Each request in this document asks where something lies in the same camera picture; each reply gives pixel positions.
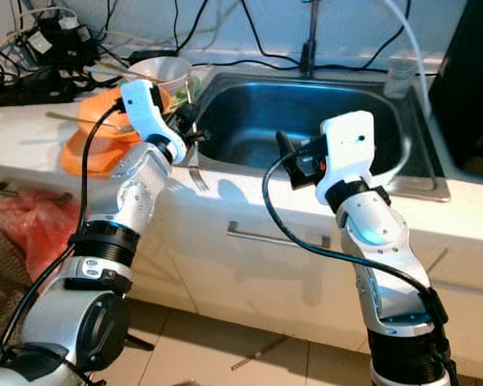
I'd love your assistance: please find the white water hose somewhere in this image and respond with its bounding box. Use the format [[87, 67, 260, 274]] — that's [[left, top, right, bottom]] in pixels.
[[382, 0, 428, 115]]

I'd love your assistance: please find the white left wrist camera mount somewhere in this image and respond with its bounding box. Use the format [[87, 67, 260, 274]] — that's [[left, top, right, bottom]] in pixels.
[[120, 78, 187, 162]]

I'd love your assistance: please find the black power strip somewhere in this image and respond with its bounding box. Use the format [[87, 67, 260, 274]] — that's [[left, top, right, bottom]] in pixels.
[[0, 76, 78, 106]]

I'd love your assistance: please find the clear plastic cup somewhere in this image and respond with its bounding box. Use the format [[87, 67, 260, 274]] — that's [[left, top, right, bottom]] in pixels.
[[383, 54, 420, 100]]

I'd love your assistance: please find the wooden chopstick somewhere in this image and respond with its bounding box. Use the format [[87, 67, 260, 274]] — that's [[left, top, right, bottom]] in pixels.
[[95, 62, 147, 79]]

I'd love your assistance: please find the orange plastic plate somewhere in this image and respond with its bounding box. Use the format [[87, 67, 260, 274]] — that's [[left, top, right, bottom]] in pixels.
[[60, 132, 142, 179]]

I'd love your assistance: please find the red plastic bag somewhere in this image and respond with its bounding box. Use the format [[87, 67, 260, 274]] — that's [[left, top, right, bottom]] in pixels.
[[0, 188, 94, 284]]

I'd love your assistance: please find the stainless steel sink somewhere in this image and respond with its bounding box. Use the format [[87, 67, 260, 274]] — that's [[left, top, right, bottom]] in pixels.
[[188, 72, 452, 203]]

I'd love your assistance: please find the white ceramic bowl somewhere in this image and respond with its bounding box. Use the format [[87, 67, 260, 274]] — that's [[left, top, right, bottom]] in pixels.
[[127, 55, 193, 90]]

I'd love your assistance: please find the long metal drawer handle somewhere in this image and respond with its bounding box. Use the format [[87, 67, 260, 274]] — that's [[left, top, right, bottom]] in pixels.
[[225, 220, 332, 251]]

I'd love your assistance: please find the tall black appliance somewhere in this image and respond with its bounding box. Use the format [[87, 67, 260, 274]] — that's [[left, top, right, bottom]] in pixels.
[[426, 0, 483, 180]]

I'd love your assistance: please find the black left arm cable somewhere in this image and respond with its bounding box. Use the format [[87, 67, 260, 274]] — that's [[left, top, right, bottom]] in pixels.
[[0, 100, 126, 355]]

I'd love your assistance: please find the metal faucet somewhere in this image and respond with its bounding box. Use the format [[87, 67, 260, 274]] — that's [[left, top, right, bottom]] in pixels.
[[297, 0, 324, 78]]

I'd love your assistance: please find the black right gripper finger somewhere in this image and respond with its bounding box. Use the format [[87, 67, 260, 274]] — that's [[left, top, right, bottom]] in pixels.
[[275, 129, 299, 163]]

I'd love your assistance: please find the dark wire fan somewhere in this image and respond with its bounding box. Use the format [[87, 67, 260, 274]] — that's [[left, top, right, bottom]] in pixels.
[[0, 212, 27, 355]]

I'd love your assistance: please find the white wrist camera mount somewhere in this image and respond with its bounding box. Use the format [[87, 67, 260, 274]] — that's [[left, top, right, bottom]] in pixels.
[[313, 109, 378, 207], [120, 78, 187, 162]]

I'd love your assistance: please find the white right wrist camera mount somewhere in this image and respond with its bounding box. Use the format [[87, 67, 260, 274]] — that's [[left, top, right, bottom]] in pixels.
[[313, 109, 378, 207]]

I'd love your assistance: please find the orange plastic bowl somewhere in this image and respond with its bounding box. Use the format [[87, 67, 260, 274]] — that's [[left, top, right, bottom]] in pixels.
[[76, 86, 138, 146]]

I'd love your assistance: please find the flat black power brick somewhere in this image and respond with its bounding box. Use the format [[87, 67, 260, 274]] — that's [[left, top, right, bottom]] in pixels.
[[129, 49, 175, 66]]

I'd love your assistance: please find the bulky black power adapter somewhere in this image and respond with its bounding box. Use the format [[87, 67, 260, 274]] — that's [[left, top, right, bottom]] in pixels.
[[27, 15, 98, 70]]

